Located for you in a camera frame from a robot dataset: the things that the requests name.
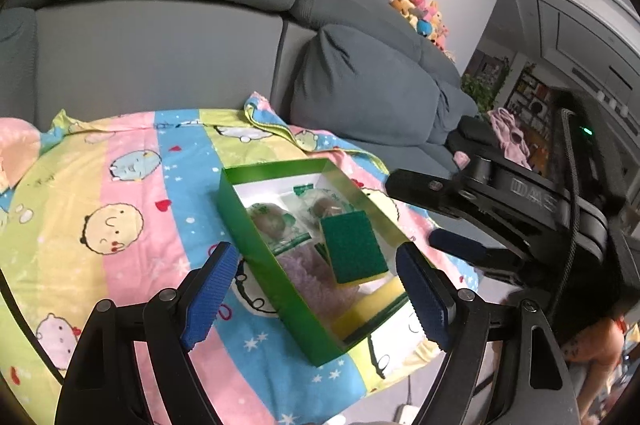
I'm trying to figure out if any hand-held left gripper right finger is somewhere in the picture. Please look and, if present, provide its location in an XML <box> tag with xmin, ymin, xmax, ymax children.
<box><xmin>395</xmin><ymin>241</ymin><xmax>581</xmax><ymax>425</ymax></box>

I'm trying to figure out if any green houseplant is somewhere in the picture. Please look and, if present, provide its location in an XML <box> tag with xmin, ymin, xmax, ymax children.
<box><xmin>460</xmin><ymin>72</ymin><xmax>501</xmax><ymax>113</ymax></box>

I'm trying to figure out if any person's leg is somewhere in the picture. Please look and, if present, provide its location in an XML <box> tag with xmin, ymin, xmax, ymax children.
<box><xmin>562</xmin><ymin>312</ymin><xmax>631</xmax><ymax>416</ymax></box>

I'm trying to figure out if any yellow and green sponge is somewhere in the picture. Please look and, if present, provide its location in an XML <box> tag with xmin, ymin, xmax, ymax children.
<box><xmin>319</xmin><ymin>211</ymin><xmax>390</xmax><ymax>290</ymax></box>

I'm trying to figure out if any black cloth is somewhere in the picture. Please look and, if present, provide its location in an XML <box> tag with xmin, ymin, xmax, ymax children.
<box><xmin>447</xmin><ymin>115</ymin><xmax>501</xmax><ymax>161</ymax></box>

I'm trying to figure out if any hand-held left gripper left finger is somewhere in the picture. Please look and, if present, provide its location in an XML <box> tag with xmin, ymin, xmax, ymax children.
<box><xmin>54</xmin><ymin>241</ymin><xmax>241</xmax><ymax>425</ymax></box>

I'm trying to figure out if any grey sofa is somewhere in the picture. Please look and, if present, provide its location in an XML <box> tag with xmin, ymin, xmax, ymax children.
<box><xmin>0</xmin><ymin>0</ymin><xmax>506</xmax><ymax>178</ymax></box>

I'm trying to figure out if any green-printed plastic bag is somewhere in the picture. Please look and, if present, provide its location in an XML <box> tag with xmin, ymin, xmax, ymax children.
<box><xmin>247</xmin><ymin>200</ymin><xmax>301</xmax><ymax>256</ymax></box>
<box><xmin>292</xmin><ymin>182</ymin><xmax>353</xmax><ymax>246</ymax></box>

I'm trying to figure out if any green cardboard box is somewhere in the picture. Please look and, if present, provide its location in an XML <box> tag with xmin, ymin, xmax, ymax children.
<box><xmin>216</xmin><ymin>158</ymin><xmax>426</xmax><ymax>368</ymax></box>

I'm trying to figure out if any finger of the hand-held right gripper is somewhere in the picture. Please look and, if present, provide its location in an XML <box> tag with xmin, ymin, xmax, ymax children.
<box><xmin>429</xmin><ymin>229</ymin><xmax>537</xmax><ymax>287</ymax></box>
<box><xmin>384</xmin><ymin>155</ymin><xmax>507</xmax><ymax>227</ymax></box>

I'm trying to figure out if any pink clothing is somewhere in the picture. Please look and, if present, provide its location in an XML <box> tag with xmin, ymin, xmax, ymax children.
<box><xmin>487</xmin><ymin>108</ymin><xmax>533</xmax><ymax>171</ymax></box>

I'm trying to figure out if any white power strip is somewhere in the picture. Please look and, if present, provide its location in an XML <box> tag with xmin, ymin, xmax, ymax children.
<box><xmin>392</xmin><ymin>402</ymin><xmax>418</xmax><ymax>425</ymax></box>

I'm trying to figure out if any cartoon printed blanket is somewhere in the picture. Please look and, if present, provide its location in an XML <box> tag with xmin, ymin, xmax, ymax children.
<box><xmin>0</xmin><ymin>91</ymin><xmax>481</xmax><ymax>425</ymax></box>

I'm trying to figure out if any dark display shelf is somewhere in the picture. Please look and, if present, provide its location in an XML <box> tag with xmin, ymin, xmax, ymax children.
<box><xmin>502</xmin><ymin>65</ymin><xmax>556</xmax><ymax>126</ymax></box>

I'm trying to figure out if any black braided cable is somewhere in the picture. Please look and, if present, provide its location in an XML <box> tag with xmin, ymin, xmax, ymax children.
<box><xmin>547</xmin><ymin>105</ymin><xmax>583</xmax><ymax>326</ymax></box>

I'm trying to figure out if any purple crinkled wrapper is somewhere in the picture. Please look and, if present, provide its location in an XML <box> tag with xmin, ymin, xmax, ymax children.
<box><xmin>275</xmin><ymin>247</ymin><xmax>341</xmax><ymax>321</ymax></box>

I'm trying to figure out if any pile of colourful plush toys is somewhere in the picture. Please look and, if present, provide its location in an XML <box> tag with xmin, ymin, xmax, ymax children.
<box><xmin>370</xmin><ymin>0</ymin><xmax>451</xmax><ymax>52</ymax></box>

